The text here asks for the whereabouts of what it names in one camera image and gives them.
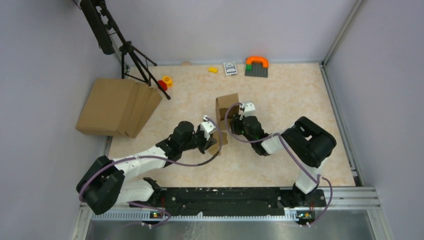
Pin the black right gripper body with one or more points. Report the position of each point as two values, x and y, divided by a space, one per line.
238 127

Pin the aluminium frame rail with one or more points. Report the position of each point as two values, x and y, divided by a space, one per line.
338 199

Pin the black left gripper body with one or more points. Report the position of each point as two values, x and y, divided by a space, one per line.
198 140

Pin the yellow round toy disc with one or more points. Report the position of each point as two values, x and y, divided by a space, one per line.
168 81

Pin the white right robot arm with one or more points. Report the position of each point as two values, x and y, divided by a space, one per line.
305 141

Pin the orange arch toy piece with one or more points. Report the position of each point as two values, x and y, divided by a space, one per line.
257 59

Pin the red round toy disc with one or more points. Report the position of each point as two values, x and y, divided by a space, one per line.
163 85

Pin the brown cardboard box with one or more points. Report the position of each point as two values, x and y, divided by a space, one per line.
222 104

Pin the stack of folded cardboard boxes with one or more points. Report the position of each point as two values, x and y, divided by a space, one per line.
118 107

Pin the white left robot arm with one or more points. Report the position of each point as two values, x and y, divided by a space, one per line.
106 182

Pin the yellow toy block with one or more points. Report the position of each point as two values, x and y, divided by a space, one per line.
213 70

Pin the blue playing card deck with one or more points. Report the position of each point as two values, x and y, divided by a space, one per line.
230 68

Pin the green toy brick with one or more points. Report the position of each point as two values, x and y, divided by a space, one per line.
248 67

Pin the grey building baseplate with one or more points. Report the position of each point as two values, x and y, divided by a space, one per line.
257 71

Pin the black camera tripod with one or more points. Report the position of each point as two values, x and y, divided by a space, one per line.
112 42

